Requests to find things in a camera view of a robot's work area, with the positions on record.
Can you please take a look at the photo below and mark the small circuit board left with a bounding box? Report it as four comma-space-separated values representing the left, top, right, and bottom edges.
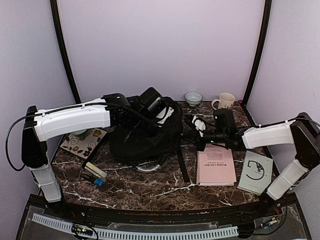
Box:
71, 224, 94, 237

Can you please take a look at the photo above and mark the black frame post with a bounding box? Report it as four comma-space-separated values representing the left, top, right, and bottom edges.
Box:
242, 0, 273, 108
49, 0, 81, 104

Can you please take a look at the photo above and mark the floral square coaster mat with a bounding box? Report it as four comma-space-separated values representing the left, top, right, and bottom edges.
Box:
59, 128, 107, 160

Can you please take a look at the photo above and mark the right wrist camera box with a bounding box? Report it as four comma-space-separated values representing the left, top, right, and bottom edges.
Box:
213, 108, 236, 130

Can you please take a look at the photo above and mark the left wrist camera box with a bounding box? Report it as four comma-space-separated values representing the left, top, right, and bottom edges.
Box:
139, 87, 166, 114

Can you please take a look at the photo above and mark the pink book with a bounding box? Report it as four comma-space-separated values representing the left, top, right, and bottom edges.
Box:
196, 144, 237, 186

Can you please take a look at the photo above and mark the cream mug with print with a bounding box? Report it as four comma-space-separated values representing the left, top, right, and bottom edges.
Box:
211, 92, 236, 110

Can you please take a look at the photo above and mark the right black frame post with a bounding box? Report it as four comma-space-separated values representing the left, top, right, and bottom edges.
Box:
242, 0, 273, 108

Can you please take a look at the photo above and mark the small circuit board right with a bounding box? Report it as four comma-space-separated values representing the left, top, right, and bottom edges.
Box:
260, 217, 279, 228

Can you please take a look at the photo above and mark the left black frame post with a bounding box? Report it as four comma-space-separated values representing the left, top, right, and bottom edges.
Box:
49, 0, 81, 104

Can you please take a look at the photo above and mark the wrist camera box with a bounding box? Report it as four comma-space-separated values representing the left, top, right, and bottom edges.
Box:
139, 87, 166, 114
213, 108, 236, 130

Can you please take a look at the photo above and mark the grey white booklet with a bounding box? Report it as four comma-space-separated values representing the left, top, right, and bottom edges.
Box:
237, 151, 273, 196

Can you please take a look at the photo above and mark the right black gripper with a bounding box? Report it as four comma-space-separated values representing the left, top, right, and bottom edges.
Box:
181, 129, 227, 152

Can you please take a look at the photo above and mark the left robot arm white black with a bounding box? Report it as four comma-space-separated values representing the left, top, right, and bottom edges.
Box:
21, 93, 143, 218

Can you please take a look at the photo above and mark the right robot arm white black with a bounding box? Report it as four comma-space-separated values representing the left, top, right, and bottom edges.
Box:
184, 109, 320, 217

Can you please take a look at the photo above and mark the black blue marker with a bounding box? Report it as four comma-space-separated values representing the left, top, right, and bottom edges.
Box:
82, 173, 104, 187

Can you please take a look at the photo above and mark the cream eraser in case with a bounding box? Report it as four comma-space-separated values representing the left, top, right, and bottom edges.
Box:
84, 161, 107, 178

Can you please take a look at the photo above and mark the black student backpack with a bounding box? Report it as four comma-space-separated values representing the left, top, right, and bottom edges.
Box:
109, 96, 190, 182

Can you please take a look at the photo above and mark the small white blue bowl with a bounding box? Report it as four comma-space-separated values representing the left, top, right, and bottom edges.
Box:
184, 91, 203, 107

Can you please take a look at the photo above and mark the celadon green bowl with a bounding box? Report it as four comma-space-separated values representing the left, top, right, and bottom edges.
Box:
72, 129, 87, 136

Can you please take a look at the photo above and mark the small circuit board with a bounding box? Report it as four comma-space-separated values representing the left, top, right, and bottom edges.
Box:
260, 217, 279, 228
71, 224, 94, 237

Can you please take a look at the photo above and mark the black front rail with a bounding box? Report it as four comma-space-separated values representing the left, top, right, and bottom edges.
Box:
29, 192, 298, 226

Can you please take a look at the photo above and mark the white slotted cable duct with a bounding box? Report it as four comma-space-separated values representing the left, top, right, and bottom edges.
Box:
31, 213, 239, 240

